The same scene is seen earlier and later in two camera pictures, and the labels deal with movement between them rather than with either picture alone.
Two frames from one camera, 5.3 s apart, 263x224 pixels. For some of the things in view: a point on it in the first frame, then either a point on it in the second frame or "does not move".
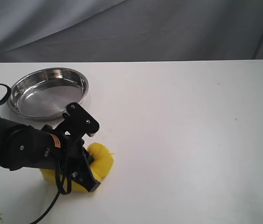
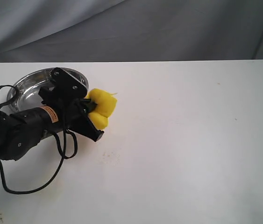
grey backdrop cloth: (69, 31) does not move
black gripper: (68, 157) → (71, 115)
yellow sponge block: (103, 163) → (106, 102)
